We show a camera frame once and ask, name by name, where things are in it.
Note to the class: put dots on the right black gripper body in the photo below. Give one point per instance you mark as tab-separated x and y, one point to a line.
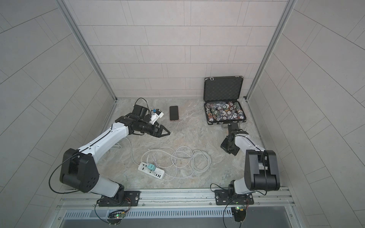
229	148

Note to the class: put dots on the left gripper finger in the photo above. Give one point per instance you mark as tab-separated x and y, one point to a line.
163	130
159	135

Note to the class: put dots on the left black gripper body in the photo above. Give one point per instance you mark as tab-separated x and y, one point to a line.
146	128

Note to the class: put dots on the black smartphone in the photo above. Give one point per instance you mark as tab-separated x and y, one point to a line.
174	113

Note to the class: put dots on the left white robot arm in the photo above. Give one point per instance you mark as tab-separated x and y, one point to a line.
79	167

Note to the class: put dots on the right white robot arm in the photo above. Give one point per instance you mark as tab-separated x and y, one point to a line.
261	172

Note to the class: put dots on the teal charger adapter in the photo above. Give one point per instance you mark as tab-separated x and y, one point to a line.
151	167

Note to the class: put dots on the white power strip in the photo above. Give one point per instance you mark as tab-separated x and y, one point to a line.
158	173

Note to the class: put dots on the black poker chip case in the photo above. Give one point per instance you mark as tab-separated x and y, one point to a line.
221	100

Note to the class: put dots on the right green circuit board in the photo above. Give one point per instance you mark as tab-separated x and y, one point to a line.
239	214

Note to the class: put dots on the green circuit board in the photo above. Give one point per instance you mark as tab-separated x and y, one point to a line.
115	217
239	214

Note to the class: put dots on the left green circuit board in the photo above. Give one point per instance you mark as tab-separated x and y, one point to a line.
115	217

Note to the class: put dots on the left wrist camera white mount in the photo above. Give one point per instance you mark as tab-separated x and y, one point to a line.
155	115

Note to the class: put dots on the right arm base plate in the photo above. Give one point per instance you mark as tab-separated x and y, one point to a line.
223	197

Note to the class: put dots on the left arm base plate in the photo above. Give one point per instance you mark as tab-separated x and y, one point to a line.
121	199

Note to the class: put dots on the aluminium mounting rail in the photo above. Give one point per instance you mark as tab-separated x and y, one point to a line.
177	198

